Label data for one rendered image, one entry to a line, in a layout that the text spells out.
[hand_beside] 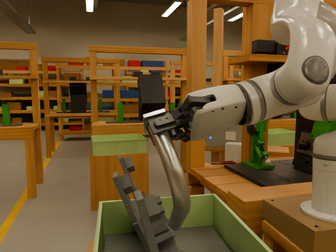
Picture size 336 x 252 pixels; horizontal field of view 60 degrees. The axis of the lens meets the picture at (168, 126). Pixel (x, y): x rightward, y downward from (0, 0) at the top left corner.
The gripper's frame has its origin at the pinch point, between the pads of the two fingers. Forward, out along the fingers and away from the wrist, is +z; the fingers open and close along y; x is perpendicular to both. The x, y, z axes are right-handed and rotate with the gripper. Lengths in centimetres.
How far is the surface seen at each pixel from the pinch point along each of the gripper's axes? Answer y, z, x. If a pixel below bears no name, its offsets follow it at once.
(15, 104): -735, 260, -698
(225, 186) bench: -88, -37, -11
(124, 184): -18.5, 8.9, -0.3
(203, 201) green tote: -59, -17, -1
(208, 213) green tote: -62, -17, 3
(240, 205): -72, -33, 2
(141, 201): -2.7, 7.3, 10.2
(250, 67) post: -85, -85, -74
